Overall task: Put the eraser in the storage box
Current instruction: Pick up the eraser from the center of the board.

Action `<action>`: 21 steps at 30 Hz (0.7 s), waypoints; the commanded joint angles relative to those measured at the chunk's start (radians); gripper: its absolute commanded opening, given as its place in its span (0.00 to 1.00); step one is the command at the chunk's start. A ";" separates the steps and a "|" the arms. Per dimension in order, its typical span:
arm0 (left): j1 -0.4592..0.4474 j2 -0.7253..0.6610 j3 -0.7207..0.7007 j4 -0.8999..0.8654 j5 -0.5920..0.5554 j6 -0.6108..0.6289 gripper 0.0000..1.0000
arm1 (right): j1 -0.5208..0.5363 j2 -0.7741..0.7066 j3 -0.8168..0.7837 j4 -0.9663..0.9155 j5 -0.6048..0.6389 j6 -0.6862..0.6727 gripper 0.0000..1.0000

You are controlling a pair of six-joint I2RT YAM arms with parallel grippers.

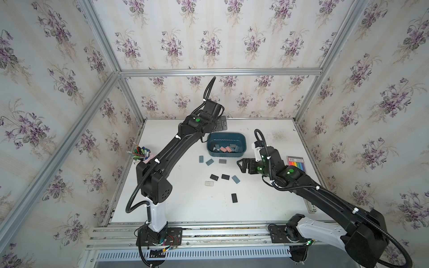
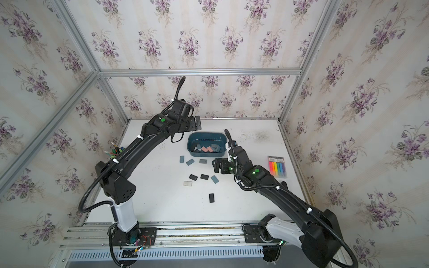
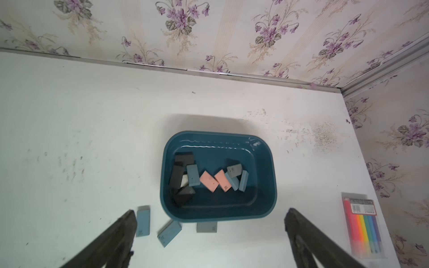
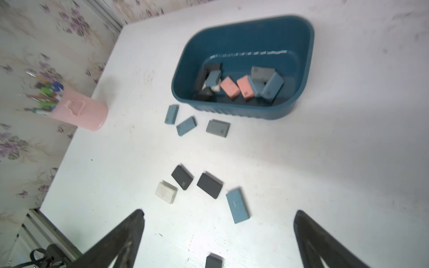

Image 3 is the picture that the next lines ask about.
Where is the white eraser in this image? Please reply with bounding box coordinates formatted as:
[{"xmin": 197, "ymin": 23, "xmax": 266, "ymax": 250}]
[{"xmin": 181, "ymin": 174, "xmax": 189, "ymax": 188}]

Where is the highlighter marker pack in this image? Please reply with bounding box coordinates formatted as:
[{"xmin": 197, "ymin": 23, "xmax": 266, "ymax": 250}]
[{"xmin": 341, "ymin": 192, "xmax": 385, "ymax": 259}]

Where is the pink eraser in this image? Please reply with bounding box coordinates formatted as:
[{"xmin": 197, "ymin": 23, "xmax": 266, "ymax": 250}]
[
  {"xmin": 214, "ymin": 169, "xmax": 231, "ymax": 192},
  {"xmin": 200, "ymin": 171, "xmax": 219, "ymax": 193}
]

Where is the teal plastic storage box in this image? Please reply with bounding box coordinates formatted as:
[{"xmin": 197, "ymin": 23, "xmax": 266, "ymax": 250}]
[{"xmin": 160, "ymin": 131, "xmax": 277, "ymax": 223}]

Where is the grey eraser below box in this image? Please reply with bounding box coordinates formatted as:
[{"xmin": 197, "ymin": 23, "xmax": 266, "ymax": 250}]
[{"xmin": 197, "ymin": 222, "xmax": 218, "ymax": 233}]

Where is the black eraser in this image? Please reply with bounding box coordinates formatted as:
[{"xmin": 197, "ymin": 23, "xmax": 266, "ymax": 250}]
[
  {"xmin": 174, "ymin": 152, "xmax": 195, "ymax": 167},
  {"xmin": 173, "ymin": 185, "xmax": 196, "ymax": 207},
  {"xmin": 169, "ymin": 165, "xmax": 184, "ymax": 189}
]

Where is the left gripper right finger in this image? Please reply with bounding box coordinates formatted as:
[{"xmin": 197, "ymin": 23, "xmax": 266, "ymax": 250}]
[{"xmin": 284, "ymin": 208, "xmax": 363, "ymax": 268}]

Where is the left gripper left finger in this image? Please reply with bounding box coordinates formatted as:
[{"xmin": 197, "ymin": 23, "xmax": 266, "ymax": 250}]
[{"xmin": 63, "ymin": 210, "xmax": 137, "ymax": 268}]

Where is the blue eraser bottom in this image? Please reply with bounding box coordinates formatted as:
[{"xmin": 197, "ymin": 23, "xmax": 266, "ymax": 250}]
[{"xmin": 186, "ymin": 164, "xmax": 201, "ymax": 186}]

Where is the grey eraser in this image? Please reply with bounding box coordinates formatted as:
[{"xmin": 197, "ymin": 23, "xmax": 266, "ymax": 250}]
[
  {"xmin": 197, "ymin": 222, "xmax": 218, "ymax": 233},
  {"xmin": 227, "ymin": 164, "xmax": 243, "ymax": 178}
]

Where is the blue eraser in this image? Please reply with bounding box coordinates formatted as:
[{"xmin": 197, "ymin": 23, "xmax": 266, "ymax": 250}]
[
  {"xmin": 225, "ymin": 173, "xmax": 240, "ymax": 191},
  {"xmin": 158, "ymin": 220, "xmax": 182, "ymax": 247},
  {"xmin": 186, "ymin": 164, "xmax": 201, "ymax": 186},
  {"xmin": 239, "ymin": 170, "xmax": 249, "ymax": 192},
  {"xmin": 136, "ymin": 205, "xmax": 150, "ymax": 237}
]

